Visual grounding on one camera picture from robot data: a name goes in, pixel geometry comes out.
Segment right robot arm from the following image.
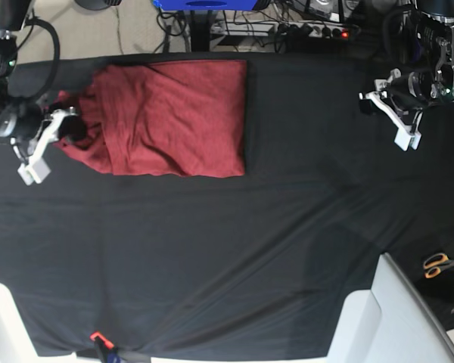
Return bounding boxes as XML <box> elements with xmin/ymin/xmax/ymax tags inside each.
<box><xmin>0</xmin><ymin>1</ymin><xmax>86</xmax><ymax>185</ymax></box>

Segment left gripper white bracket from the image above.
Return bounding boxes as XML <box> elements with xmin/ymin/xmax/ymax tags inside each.
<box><xmin>359</xmin><ymin>68</ymin><xmax>428</xmax><ymax>151</ymax></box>

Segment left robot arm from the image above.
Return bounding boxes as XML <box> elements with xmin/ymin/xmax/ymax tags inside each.
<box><xmin>359</xmin><ymin>1</ymin><xmax>454</xmax><ymax>150</ymax></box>

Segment blue and orange clamp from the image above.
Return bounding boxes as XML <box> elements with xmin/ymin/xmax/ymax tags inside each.
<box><xmin>90</xmin><ymin>331</ymin><xmax>123</xmax><ymax>363</ymax></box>

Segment black table cloth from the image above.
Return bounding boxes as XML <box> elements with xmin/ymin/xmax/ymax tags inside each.
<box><xmin>0</xmin><ymin>53</ymin><xmax>454</xmax><ymax>361</ymax></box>

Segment dark red long-sleeve shirt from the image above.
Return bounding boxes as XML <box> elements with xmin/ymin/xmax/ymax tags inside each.
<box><xmin>57</xmin><ymin>60</ymin><xmax>247</xmax><ymax>178</ymax></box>

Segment blue plastic bin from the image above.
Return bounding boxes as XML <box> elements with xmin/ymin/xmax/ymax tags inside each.
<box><xmin>153</xmin><ymin>0</ymin><xmax>271</xmax><ymax>11</ymax></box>

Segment white power strip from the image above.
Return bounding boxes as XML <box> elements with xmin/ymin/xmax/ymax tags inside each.
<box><xmin>210</xmin><ymin>20</ymin><xmax>361</xmax><ymax>40</ymax></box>

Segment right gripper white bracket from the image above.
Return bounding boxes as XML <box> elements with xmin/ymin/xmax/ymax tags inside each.
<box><xmin>0</xmin><ymin>105</ymin><xmax>87</xmax><ymax>185</ymax></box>

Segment yellow handled scissors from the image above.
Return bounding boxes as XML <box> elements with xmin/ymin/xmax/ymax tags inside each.
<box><xmin>422</xmin><ymin>253</ymin><xmax>454</xmax><ymax>279</ymax></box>

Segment white foam block right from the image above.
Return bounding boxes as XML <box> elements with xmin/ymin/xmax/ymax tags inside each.
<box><xmin>326</xmin><ymin>253</ymin><xmax>454</xmax><ymax>363</ymax></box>

